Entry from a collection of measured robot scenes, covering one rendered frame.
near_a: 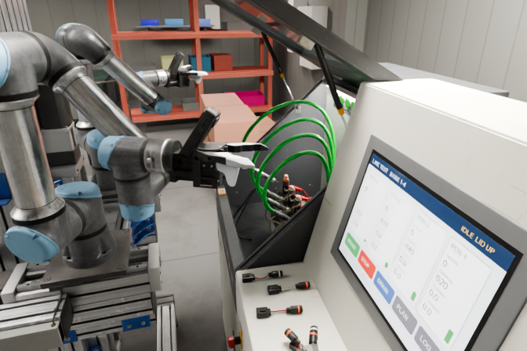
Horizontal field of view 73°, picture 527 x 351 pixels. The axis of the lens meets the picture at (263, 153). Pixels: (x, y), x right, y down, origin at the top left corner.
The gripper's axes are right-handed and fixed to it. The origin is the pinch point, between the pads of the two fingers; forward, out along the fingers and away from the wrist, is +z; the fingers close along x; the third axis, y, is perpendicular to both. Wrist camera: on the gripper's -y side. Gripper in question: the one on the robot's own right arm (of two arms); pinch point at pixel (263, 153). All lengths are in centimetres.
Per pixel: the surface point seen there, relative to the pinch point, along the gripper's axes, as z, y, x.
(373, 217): 24.2, 15.6, -9.8
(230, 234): -20, 44, -49
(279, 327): 4.0, 47.0, -7.8
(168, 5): -316, -131, -646
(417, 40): 79, -40, -243
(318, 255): 12.6, 36.6, -26.9
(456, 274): 34.5, 14.7, 12.7
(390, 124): 26.5, -5.0, -15.0
